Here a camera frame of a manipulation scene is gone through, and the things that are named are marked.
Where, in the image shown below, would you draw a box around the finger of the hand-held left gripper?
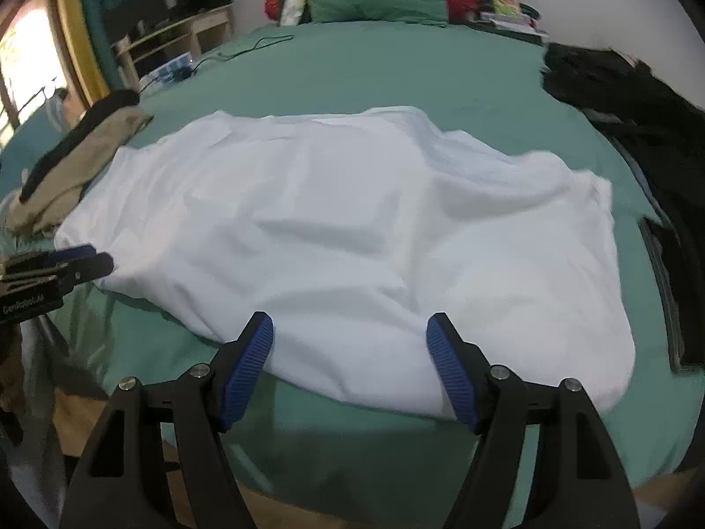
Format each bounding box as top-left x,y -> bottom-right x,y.
11,252 -> 115,294
3,243 -> 98,275

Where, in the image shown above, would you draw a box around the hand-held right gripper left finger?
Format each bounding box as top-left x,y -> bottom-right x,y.
59,311 -> 275,529

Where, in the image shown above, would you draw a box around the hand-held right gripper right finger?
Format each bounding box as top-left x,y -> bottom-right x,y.
427,312 -> 642,529

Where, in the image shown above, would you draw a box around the white shirt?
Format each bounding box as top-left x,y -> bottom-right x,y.
55,104 -> 638,417

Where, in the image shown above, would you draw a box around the beige and black clothes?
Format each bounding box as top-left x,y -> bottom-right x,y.
5,106 -> 155,241

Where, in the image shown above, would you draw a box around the black sweater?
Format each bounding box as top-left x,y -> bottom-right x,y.
21,89 -> 142,202

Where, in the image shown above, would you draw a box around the white power strip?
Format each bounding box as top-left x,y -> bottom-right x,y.
148,54 -> 195,87

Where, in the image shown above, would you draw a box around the dark cloth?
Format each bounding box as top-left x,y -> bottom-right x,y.
638,217 -> 690,376

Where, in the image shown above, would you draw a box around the yellow curtain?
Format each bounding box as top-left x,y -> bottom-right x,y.
54,0 -> 111,107

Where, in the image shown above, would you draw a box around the wooden desk shelf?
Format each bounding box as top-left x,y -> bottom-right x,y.
113,3 -> 235,92

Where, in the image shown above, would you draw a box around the bed with green sheet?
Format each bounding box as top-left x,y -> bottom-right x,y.
0,19 -> 696,524

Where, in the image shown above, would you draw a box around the black jacket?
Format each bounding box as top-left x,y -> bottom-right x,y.
540,43 -> 705,287

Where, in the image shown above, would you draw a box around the pile of books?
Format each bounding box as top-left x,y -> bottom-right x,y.
475,7 -> 552,45

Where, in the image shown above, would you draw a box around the black charging cable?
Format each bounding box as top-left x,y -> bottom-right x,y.
190,34 -> 295,76

